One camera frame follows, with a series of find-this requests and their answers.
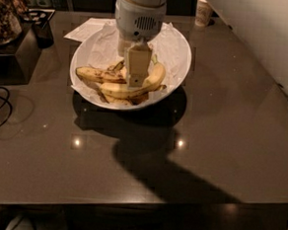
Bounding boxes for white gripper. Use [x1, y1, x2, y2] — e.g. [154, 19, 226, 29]
[114, 0, 167, 88]

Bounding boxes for large yellow banana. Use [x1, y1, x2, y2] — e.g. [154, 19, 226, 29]
[100, 54, 166, 99]

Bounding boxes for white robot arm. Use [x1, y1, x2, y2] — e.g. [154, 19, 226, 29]
[115, 0, 288, 98]

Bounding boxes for upper curved banana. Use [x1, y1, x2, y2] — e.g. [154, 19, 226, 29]
[108, 60, 126, 79]

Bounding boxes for small banana bottom right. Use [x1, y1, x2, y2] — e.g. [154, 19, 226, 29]
[130, 85, 167, 105]

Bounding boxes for small banana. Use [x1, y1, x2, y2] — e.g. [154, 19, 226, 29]
[103, 95, 133, 106]
[130, 85, 167, 105]

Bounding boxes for white bowl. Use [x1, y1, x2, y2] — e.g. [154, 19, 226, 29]
[66, 13, 195, 116]

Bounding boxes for spotted banana left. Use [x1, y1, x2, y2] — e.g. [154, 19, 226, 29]
[76, 66, 125, 84]

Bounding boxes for white paper sheet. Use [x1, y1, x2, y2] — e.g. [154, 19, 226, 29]
[64, 18, 115, 42]

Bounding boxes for paper coffee cup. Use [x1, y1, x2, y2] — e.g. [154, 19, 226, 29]
[195, 0, 213, 28]

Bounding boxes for black cup holder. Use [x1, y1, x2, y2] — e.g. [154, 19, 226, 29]
[21, 9, 55, 48]

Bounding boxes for dark box stand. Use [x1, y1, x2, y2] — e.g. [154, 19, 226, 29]
[0, 24, 41, 86]

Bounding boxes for glass snack jar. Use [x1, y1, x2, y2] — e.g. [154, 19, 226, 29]
[0, 0, 23, 45]

